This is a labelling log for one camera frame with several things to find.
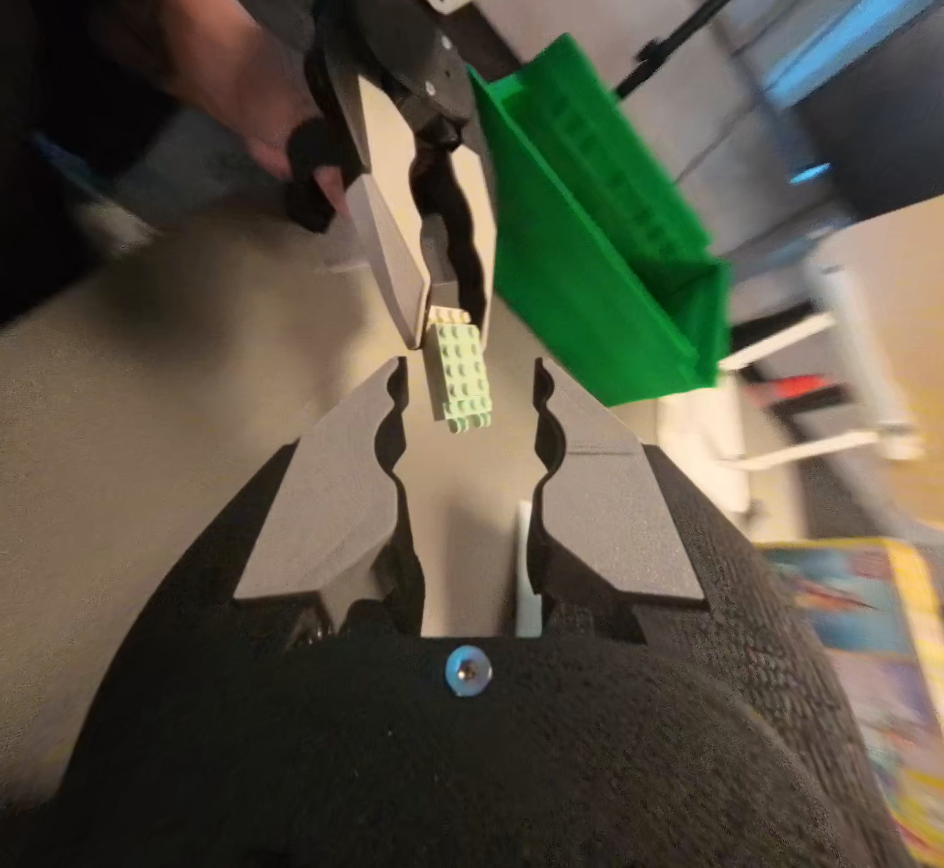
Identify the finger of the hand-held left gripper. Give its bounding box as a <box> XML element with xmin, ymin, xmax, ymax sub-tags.
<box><xmin>344</xmin><ymin>74</ymin><xmax>434</xmax><ymax>353</ymax></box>
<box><xmin>412</xmin><ymin>137</ymin><xmax>497</xmax><ymax>329</ymax></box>

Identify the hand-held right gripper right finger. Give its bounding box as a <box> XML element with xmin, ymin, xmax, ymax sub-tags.
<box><xmin>530</xmin><ymin>358</ymin><xmax>708</xmax><ymax>626</ymax></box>

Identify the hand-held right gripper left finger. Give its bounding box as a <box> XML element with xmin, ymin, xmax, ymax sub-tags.
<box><xmin>233</xmin><ymin>356</ymin><xmax>427</xmax><ymax>637</ymax></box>

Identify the white lego plate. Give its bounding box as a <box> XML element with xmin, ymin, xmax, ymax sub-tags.
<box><xmin>424</xmin><ymin>305</ymin><xmax>495</xmax><ymax>435</ymax></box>

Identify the green plastic bin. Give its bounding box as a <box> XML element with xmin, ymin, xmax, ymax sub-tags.
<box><xmin>467</xmin><ymin>32</ymin><xmax>736</xmax><ymax>409</ymax></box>

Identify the lego instruction booklet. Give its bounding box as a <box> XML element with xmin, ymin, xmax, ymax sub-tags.
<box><xmin>514</xmin><ymin>499</ymin><xmax>544</xmax><ymax>639</ymax></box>

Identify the yellow lego box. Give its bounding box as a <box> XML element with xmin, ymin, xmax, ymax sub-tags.
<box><xmin>758</xmin><ymin>536</ymin><xmax>944</xmax><ymax>868</ymax></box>

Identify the person's left hand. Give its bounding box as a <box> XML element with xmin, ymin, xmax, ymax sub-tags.
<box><xmin>114</xmin><ymin>0</ymin><xmax>322</xmax><ymax>183</ymax></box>

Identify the small red white block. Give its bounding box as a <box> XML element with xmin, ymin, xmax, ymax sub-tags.
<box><xmin>763</xmin><ymin>374</ymin><xmax>845</xmax><ymax>403</ymax></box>

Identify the wooden book stand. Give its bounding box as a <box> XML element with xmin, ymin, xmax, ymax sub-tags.
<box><xmin>656</xmin><ymin>215</ymin><xmax>944</xmax><ymax>515</ymax></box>

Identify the lamp tripod stand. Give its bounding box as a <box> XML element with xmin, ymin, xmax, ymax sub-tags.
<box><xmin>614</xmin><ymin>0</ymin><xmax>816</xmax><ymax>101</ymax></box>

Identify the person's black sweater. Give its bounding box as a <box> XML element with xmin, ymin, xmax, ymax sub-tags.
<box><xmin>0</xmin><ymin>0</ymin><xmax>193</xmax><ymax>323</ymax></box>

